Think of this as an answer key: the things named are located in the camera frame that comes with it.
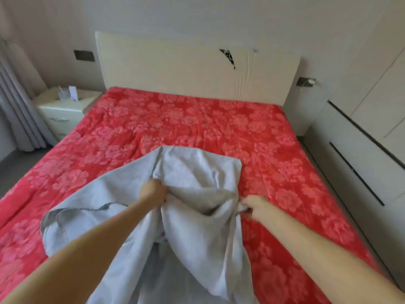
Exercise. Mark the red floral mattress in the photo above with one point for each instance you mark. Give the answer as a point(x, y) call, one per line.
point(190, 117)

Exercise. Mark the grey curtain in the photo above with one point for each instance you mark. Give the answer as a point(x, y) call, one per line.
point(22, 104)

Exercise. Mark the person's right forearm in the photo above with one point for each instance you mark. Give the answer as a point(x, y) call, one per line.
point(329, 262)

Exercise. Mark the white wardrobe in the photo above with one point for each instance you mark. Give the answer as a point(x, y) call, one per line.
point(367, 123)

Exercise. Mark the person's left forearm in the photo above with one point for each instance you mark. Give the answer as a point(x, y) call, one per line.
point(82, 262)

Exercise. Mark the cream nightstand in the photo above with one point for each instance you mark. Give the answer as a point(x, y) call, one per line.
point(63, 114)

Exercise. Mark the person's right hand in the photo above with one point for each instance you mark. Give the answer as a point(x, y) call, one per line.
point(254, 204)

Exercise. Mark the blue-grey cloth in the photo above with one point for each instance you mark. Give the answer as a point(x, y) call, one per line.
point(190, 224)

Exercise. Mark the person's left hand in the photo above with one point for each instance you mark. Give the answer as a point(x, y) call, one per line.
point(154, 191)

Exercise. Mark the black wall socket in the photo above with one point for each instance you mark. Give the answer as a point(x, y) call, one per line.
point(305, 81)

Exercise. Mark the dark wall switch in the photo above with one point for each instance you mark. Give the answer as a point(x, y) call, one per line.
point(83, 55)

